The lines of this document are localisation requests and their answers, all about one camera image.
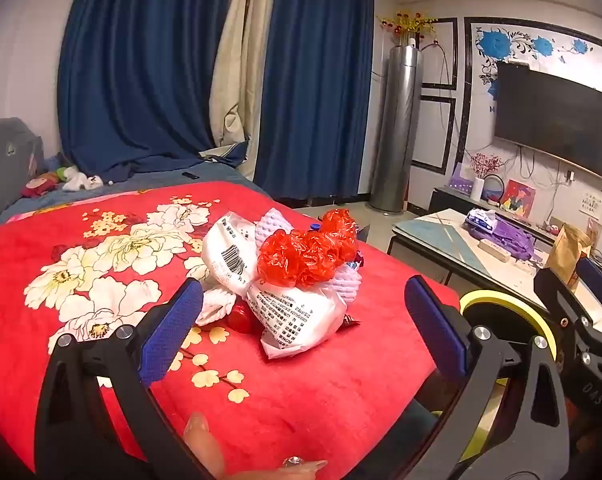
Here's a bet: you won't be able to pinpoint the white foam fruit net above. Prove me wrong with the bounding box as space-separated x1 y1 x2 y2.
196 287 243 327
330 264 363 307
253 207 295 247

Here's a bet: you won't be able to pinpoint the black wall television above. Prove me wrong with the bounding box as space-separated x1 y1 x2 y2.
493 60 602 181

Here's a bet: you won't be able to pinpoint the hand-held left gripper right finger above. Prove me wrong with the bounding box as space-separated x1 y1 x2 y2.
395 276 573 480

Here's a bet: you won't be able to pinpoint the purple card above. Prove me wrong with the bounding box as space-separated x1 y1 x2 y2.
448 162 475 196

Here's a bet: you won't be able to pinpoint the red plush toy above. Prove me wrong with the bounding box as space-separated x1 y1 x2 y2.
20 172 60 199

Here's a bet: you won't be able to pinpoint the red floral blanket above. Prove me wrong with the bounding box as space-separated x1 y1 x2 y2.
0 180 463 480

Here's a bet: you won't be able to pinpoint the beige curtain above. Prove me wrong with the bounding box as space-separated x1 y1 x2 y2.
208 0 283 182

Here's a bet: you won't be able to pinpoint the yellow artificial flowers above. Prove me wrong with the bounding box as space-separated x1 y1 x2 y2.
378 9 440 45

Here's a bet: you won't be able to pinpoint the white barcode plastic bag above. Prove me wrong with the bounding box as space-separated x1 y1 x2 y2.
201 212 263 297

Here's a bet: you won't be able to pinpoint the shiny red wrapper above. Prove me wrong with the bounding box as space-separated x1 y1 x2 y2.
226 305 255 334

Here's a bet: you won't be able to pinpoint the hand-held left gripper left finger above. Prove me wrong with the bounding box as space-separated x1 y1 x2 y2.
33 277 218 480

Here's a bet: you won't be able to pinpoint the green plush toy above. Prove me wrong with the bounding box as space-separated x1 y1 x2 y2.
45 152 78 184

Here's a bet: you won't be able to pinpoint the grey printed sofa backrest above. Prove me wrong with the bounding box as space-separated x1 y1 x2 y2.
0 117 45 232

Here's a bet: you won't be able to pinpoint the person's left hand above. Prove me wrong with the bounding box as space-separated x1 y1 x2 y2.
183 411 329 480

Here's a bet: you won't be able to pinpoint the blue curtain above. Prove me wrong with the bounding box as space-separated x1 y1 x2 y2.
57 0 253 182
253 0 378 209

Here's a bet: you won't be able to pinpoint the yellow rimmed trash can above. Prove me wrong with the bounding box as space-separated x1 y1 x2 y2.
458 289 557 466

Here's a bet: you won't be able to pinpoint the colourful painting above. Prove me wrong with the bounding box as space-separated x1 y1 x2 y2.
501 178 537 219

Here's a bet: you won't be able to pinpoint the round framed ornament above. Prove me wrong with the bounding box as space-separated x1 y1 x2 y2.
484 175 506 206

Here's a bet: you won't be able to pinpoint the white tissue pack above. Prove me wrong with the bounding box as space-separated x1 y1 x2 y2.
463 208 497 229

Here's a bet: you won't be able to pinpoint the brown paper bag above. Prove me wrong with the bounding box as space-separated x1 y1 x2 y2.
546 223 595 294

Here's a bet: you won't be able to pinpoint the white plush toy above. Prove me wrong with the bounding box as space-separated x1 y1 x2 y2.
62 166 104 192

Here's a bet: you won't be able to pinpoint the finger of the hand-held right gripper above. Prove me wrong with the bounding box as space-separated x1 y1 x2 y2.
533 266 602 376
578 258 602 331

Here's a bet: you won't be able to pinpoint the blue covered sofa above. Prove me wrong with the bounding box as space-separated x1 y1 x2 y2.
0 166 264 233

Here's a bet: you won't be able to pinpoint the silver tower air conditioner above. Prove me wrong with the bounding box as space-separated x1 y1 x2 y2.
368 42 425 214

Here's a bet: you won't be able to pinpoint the glass top coffee table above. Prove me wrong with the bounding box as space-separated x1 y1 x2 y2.
386 208 602 342

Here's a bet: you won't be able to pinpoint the blue flower wall decal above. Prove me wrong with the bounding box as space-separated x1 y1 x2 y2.
475 24 602 192

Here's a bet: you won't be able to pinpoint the white power strip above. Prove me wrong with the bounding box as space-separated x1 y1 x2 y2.
478 238 511 263

